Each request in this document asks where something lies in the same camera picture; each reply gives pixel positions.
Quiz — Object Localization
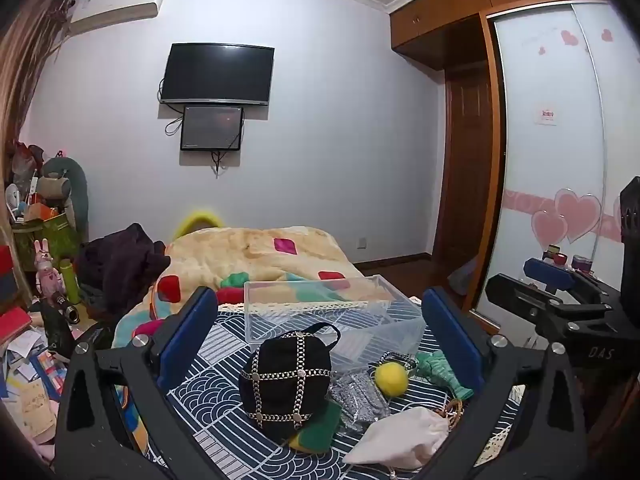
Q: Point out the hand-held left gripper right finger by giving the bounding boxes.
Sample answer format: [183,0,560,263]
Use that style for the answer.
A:
[405,286,590,480]

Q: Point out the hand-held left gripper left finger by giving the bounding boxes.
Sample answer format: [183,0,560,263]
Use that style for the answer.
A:
[54,286,236,480]

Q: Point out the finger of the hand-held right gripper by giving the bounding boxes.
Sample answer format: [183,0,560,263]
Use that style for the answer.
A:
[524,258,621,307]
[486,273,614,334]

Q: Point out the clear plastic storage box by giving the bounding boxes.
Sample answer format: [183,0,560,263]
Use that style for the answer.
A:
[243,275,427,362]

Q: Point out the black bag with metal chains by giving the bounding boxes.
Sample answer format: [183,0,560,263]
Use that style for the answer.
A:
[240,323,342,444]

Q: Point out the green plush lobster toy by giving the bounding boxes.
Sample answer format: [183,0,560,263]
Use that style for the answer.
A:
[414,351,474,401]

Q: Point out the grey cloth bag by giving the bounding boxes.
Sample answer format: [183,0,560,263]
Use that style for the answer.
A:
[446,259,482,303]

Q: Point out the yellow felt ball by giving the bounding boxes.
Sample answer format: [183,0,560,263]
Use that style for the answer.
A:
[375,362,410,396]

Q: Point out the beige blanket with coloured patches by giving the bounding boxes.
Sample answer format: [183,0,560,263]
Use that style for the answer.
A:
[112,225,397,352]

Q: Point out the pile of dark clothes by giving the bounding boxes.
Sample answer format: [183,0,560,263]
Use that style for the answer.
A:
[74,222,172,312]

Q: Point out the white sliding wardrobe door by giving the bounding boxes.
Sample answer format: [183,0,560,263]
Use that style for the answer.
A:
[462,1,640,333]

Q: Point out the yellow green cushion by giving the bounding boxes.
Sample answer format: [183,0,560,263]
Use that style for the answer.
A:
[171,209,227,239]

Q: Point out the silver sequin pouch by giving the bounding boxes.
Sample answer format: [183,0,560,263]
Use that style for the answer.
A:
[329,372,392,434]

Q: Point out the black flashlight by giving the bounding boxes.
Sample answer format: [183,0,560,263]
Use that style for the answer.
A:
[51,292,81,325]

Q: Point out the brown wooden door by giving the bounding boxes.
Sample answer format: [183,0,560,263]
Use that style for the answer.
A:
[442,66,502,262]

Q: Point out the green cylindrical bottle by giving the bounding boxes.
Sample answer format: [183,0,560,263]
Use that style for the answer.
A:
[59,258,81,304]

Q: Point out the pink rabbit figurine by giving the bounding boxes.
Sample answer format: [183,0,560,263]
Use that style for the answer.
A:
[34,238,64,302]

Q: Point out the green and yellow felt pad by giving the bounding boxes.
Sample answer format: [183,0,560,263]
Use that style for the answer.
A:
[287,400,344,456]

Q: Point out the green cardboard box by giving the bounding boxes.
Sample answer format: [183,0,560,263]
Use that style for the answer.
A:
[12,214,82,283]

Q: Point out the pile of papers and books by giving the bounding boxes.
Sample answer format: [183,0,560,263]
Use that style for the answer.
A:
[0,329,70,457]

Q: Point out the red book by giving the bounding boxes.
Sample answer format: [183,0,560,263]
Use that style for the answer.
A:
[0,307,33,347]

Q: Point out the grey green plush pillow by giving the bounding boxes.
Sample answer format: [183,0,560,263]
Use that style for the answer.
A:
[41,157,89,232]

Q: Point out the wooden overhead cabinet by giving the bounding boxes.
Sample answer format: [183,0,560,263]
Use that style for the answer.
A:
[389,0,607,72]

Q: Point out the brown curtain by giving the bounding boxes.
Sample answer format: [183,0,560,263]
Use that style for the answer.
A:
[0,0,77,171]

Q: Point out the white air conditioner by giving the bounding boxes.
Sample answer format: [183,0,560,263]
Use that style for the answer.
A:
[69,0,167,37]

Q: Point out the dark metal keychain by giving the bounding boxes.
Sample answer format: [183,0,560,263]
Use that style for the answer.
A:
[379,352,419,369]

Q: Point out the brown woven ring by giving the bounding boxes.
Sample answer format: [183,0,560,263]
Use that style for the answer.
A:
[434,397,466,429]

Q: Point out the pale pink drawstring pouch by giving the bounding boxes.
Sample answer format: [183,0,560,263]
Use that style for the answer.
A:
[342,406,451,471]

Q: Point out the small wall-mounted monitor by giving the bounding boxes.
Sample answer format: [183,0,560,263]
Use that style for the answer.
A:
[180,104,245,153]

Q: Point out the black monitor cable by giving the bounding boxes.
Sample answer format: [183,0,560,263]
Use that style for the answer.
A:
[157,77,184,137]

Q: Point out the wall-mounted black television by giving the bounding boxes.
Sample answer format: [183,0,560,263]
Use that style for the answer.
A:
[159,42,275,107]

